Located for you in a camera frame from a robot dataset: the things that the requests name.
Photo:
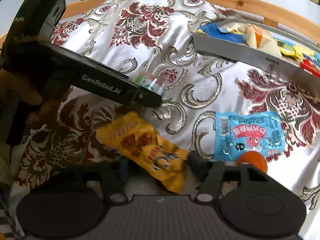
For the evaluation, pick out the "floral satin sofa cover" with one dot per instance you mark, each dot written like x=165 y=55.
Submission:
x=156 y=35

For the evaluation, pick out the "yellow snack bar packet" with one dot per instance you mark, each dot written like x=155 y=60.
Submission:
x=295 y=51

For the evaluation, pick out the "gold candy packet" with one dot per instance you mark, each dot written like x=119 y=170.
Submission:
x=137 y=140

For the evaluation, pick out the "small orange fruit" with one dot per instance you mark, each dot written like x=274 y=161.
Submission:
x=254 y=158

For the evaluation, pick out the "round biscuit green label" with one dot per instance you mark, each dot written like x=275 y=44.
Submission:
x=150 y=82

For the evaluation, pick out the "light blue snack packet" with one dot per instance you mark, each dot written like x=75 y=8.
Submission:
x=237 y=134

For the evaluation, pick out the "wooden sofa frame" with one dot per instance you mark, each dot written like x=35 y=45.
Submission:
x=273 y=15

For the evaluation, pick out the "red clear snack packet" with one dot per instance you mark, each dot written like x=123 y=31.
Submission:
x=310 y=67

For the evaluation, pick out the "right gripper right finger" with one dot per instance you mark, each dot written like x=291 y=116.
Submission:
x=209 y=174

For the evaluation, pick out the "grey tray with drawing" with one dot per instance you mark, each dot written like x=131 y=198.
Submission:
x=225 y=38

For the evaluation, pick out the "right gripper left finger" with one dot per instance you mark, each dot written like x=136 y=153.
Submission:
x=110 y=177

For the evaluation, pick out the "orange white bread packet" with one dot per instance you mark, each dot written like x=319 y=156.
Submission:
x=260 y=39

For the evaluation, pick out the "person left hand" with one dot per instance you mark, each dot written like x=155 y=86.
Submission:
x=12 y=85

